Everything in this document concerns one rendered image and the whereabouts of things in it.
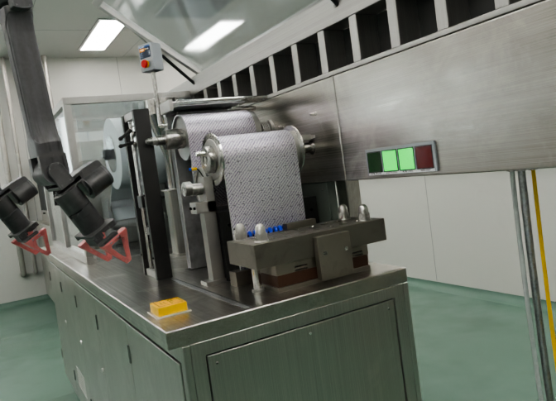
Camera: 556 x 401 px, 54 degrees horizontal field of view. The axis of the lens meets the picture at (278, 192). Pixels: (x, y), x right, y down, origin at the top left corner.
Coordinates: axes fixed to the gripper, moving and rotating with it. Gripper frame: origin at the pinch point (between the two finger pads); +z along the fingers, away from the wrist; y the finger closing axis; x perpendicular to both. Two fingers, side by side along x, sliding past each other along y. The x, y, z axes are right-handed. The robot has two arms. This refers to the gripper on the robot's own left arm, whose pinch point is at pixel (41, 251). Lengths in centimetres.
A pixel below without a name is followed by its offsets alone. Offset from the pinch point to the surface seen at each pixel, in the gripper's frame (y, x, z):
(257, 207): -53, -39, 16
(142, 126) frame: -15.7, -43.3, -14.2
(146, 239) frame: -5.1, -26.5, 17.7
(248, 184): -52, -41, 9
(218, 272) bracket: -42, -23, 26
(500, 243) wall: 17, -251, 213
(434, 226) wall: 79, -269, 211
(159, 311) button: -57, 2, 14
